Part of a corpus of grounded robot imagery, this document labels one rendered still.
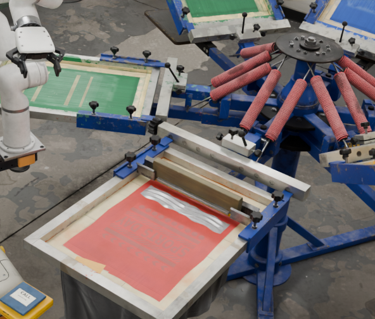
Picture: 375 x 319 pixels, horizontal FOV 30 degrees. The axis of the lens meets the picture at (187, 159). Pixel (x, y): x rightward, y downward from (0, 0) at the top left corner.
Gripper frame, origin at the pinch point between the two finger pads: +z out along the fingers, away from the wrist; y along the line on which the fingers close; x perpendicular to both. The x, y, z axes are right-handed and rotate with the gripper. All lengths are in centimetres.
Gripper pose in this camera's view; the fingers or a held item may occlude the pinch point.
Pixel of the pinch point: (41, 71)
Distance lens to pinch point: 199.4
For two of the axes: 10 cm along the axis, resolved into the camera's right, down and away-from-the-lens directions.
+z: 3.2, 8.1, -4.8
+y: 9.0, -1.0, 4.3
